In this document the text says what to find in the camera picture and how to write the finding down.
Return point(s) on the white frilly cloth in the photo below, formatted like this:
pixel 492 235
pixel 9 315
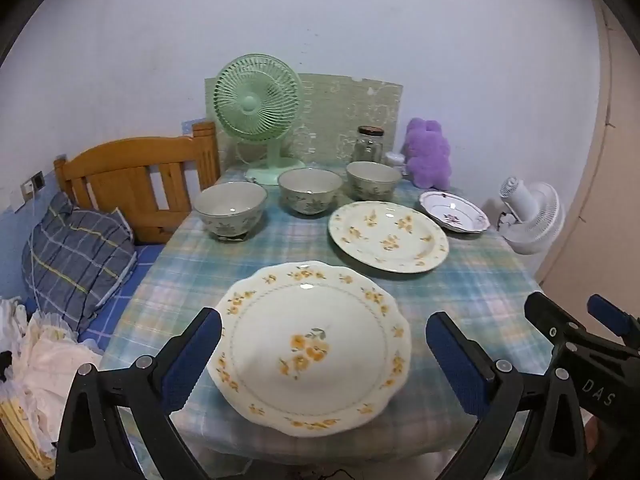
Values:
pixel 55 355

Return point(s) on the round yellow floral plate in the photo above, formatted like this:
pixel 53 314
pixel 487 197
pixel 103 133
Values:
pixel 387 237

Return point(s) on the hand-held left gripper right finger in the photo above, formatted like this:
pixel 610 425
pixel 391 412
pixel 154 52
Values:
pixel 457 365

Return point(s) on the grey wall switch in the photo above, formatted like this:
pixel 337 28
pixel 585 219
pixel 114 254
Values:
pixel 38 178

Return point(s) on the green patterned board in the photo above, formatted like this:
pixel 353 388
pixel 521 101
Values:
pixel 345 115

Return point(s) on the white plate with red flowers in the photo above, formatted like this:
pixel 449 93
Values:
pixel 452 210

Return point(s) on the clear cotton swab container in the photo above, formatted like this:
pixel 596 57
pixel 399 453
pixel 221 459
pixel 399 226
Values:
pixel 395 159

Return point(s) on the scalloped yellow floral plate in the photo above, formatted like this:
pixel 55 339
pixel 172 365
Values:
pixel 310 350

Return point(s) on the beige door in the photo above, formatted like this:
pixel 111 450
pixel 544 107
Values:
pixel 620 160

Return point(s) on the white wall socket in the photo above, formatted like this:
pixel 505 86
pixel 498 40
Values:
pixel 27 189

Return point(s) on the green desk fan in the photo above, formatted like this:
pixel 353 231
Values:
pixel 250 105

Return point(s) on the blue green plaid tablecloth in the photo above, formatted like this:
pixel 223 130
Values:
pixel 190 280

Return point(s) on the wooden headboard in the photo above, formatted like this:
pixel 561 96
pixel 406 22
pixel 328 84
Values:
pixel 125 180

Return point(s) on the yellow striped cloth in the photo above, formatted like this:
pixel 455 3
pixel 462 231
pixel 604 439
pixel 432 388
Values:
pixel 20 425

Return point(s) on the glass jar with dark lid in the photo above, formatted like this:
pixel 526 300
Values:
pixel 369 145

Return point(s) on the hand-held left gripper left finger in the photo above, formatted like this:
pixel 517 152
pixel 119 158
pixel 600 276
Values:
pixel 192 360

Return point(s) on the floral ceramic bowl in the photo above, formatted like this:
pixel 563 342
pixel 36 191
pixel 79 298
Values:
pixel 309 187
pixel 372 177
pixel 227 205

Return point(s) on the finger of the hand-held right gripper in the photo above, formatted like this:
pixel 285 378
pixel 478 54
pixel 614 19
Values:
pixel 542 317
pixel 607 312

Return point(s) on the blue plaid bedsheet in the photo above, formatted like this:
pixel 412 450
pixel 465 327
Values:
pixel 120 305

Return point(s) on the purple plush toy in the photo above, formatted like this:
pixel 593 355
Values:
pixel 427 152

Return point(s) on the grey plaid pillow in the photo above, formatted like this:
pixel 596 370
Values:
pixel 75 255

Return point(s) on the white clip fan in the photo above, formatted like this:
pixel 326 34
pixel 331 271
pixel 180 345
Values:
pixel 535 215

